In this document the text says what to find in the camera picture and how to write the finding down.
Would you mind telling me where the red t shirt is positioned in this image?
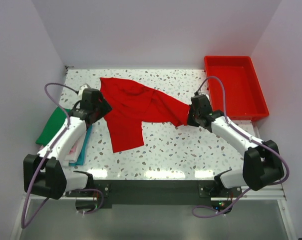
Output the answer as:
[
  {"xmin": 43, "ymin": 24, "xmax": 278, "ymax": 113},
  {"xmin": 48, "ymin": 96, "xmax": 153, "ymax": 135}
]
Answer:
[{"xmin": 100, "ymin": 77, "xmax": 190, "ymax": 153}]

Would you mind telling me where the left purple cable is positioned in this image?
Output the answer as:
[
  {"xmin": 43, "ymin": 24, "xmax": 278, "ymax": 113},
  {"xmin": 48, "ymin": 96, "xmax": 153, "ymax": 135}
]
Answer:
[{"xmin": 20, "ymin": 82, "xmax": 104, "ymax": 230}]

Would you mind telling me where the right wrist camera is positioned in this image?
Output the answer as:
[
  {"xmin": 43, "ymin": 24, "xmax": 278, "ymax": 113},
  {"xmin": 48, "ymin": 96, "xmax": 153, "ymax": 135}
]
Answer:
[{"xmin": 199, "ymin": 92, "xmax": 210, "ymax": 100}]

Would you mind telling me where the aluminium frame rail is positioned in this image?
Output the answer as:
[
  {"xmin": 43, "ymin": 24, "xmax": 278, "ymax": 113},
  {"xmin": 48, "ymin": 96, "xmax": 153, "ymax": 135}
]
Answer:
[{"xmin": 23, "ymin": 119, "xmax": 288, "ymax": 201}]

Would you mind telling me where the teal folded t shirt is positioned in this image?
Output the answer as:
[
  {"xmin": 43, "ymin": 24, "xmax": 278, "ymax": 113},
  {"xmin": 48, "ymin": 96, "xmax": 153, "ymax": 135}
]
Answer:
[{"xmin": 69, "ymin": 126, "xmax": 92, "ymax": 167}]

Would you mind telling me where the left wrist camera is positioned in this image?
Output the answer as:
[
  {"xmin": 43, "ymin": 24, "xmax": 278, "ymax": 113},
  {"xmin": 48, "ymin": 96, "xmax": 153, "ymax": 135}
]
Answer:
[{"xmin": 77, "ymin": 84, "xmax": 90, "ymax": 98}]

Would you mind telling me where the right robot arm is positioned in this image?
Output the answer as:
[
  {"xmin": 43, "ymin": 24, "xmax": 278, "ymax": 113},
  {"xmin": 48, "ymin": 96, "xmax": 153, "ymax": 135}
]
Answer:
[{"xmin": 187, "ymin": 94, "xmax": 285, "ymax": 197}]

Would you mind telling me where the red plastic bin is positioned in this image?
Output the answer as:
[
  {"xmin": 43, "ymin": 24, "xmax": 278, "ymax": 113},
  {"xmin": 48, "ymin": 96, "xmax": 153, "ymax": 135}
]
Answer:
[{"xmin": 204, "ymin": 55, "xmax": 269, "ymax": 122}]

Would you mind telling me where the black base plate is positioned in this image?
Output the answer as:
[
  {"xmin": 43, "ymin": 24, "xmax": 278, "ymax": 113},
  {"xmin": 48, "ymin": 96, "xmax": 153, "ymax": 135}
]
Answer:
[{"xmin": 65, "ymin": 180, "xmax": 242, "ymax": 209}]

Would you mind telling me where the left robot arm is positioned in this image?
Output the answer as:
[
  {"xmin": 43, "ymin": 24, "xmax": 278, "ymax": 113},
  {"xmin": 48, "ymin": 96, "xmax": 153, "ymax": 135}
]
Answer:
[{"xmin": 23, "ymin": 88, "xmax": 112, "ymax": 200}]

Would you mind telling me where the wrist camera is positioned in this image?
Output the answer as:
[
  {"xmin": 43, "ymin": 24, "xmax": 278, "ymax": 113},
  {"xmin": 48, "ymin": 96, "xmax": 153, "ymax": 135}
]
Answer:
[
  {"xmin": 199, "ymin": 92, "xmax": 210, "ymax": 100},
  {"xmin": 77, "ymin": 84, "xmax": 90, "ymax": 98}
]

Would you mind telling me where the green folded t shirt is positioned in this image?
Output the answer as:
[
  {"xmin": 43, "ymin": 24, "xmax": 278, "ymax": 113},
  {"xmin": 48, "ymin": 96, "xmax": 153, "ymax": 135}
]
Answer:
[{"xmin": 35, "ymin": 107, "xmax": 66, "ymax": 146}]

